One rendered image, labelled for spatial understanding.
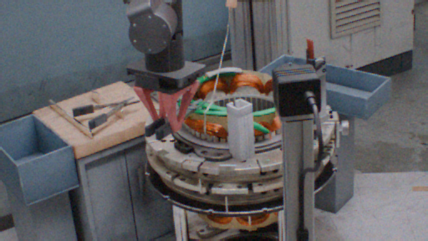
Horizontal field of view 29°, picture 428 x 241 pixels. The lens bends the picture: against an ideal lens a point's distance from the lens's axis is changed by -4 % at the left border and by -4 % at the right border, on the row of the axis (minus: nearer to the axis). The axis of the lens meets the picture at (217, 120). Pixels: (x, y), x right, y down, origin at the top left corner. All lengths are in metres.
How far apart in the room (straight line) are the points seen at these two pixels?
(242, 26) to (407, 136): 1.94
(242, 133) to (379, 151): 2.30
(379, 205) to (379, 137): 1.91
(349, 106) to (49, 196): 0.57
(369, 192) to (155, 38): 0.83
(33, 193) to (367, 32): 2.76
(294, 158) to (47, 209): 0.74
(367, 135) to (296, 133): 2.82
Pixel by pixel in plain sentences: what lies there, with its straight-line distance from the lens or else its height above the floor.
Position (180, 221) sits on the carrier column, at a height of 0.95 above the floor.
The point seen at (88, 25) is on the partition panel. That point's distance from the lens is 3.80.
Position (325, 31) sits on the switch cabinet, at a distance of 3.85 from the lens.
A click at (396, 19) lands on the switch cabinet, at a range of 4.14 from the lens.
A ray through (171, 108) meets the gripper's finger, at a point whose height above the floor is 1.22.
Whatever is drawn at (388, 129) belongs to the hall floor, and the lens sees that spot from 3.74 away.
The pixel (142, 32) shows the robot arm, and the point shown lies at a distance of 1.11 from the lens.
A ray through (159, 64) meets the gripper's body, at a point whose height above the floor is 1.28.
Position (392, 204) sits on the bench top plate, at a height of 0.78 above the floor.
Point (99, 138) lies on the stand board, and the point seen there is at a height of 1.06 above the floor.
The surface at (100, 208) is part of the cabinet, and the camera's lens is 1.56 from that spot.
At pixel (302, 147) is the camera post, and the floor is 1.32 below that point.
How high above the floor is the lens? 1.74
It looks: 27 degrees down
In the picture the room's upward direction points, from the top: 4 degrees counter-clockwise
